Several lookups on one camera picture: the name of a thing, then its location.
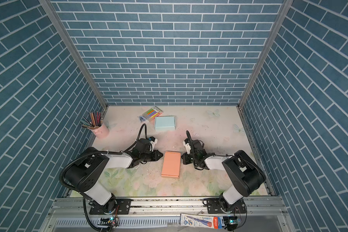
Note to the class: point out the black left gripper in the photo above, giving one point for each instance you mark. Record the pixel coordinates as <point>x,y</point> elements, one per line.
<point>155,157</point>

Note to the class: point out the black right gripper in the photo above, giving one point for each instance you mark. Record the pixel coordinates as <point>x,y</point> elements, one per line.
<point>185,159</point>

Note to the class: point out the pink cardboard box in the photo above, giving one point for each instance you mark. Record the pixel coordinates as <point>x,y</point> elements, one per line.
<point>171,164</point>

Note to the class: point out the light blue paper box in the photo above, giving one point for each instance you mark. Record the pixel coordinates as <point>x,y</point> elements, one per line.
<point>165,123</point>

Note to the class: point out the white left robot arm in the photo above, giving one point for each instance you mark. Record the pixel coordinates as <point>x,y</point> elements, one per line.
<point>82,174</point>

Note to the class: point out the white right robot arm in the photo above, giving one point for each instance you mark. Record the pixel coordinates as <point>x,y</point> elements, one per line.
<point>245,175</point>

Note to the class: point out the toothpaste style flat box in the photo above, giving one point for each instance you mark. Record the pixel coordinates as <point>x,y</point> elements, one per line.
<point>198,221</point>

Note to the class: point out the coloured marker pack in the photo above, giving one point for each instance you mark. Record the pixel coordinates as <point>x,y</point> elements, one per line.
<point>152,113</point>

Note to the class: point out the pink pencil cup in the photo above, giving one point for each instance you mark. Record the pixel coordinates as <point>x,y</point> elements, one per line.
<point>101,132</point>

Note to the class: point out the coloured pencils bundle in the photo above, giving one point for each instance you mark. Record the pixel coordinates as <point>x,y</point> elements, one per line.
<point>94,121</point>

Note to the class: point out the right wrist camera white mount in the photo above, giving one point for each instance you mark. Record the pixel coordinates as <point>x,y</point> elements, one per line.
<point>186,143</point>

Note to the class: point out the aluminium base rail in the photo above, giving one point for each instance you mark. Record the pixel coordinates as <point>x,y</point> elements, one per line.
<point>258,213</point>

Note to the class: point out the left electronics board with wires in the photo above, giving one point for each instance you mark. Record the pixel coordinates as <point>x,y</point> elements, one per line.
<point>108,224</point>

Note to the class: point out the aluminium corner post left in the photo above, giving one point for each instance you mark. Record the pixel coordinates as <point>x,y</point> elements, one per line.
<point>56,21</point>

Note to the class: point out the aluminium corner post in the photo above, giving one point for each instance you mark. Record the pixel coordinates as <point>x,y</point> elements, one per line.
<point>56,21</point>
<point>263,55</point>

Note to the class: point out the aluminium corner post right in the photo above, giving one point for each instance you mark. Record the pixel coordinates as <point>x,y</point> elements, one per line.
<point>263,55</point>

